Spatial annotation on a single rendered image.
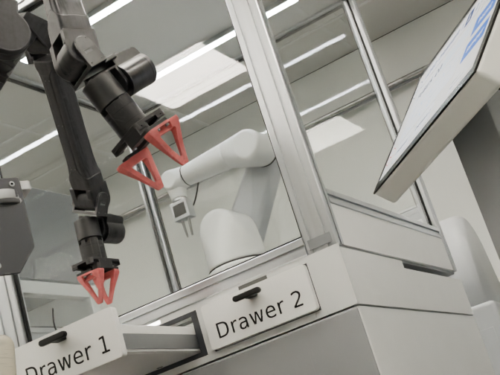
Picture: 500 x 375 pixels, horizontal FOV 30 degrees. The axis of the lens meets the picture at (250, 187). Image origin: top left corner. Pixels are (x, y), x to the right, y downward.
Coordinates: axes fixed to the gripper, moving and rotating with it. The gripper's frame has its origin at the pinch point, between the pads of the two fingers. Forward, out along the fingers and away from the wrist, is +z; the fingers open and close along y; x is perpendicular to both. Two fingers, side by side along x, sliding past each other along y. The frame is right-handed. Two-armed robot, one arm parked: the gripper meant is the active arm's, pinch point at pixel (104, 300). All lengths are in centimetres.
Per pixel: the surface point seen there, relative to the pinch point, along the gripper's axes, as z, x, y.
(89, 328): 7.6, 3.1, 10.9
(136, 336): 11.0, 7.7, 1.8
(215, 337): 13.1, 12.6, -21.6
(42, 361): 10.4, -11.3, 11.6
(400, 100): -138, -21, -341
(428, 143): 1, 87, 12
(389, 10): -182, -2, -316
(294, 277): 6.6, 36.5, -22.8
